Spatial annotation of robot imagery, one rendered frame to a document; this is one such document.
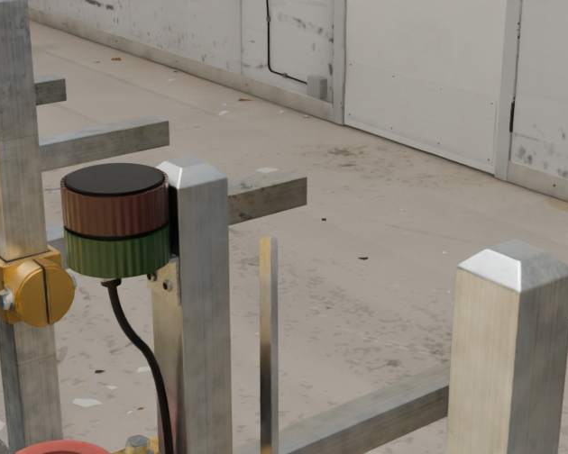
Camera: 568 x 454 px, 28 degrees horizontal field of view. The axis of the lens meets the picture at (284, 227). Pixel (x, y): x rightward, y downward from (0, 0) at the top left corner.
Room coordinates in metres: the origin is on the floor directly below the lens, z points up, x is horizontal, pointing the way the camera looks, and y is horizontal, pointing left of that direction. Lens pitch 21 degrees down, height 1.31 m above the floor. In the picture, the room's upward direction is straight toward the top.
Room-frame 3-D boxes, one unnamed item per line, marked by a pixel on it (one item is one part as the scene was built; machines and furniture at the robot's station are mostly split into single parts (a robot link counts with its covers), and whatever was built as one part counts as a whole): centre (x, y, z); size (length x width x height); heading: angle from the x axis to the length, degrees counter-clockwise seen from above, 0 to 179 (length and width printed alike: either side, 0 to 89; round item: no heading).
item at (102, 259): (0.60, 0.09, 1.07); 0.06 x 0.06 x 0.02
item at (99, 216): (0.60, 0.09, 1.10); 0.06 x 0.06 x 0.02
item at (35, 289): (0.84, 0.22, 0.95); 0.14 x 0.06 x 0.05; 38
